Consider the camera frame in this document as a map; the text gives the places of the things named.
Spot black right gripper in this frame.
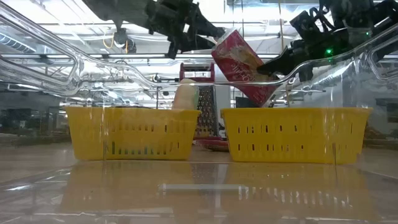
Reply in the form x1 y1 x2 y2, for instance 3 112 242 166
256 11 352 83

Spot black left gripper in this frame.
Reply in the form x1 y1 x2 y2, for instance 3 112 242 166
146 0 226 60

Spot grey round object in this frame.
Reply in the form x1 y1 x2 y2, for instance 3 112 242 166
172 78 200 111

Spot yellow slotted plastic basket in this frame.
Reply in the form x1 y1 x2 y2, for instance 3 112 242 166
220 107 373 165
64 106 202 161

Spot black monitor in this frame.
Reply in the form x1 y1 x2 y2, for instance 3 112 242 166
235 96 265 109

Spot white pillar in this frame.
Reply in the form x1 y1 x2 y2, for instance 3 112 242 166
214 63 233 138

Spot metal box grater red trim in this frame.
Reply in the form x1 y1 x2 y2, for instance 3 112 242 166
179 63 229 152

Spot black ceiling fixture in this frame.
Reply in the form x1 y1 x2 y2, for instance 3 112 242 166
113 27 137 54

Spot clear plastic container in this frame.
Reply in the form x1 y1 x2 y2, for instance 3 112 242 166
0 2 398 224

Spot orange hanging cable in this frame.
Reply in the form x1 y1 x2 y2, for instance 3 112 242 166
103 30 115 50

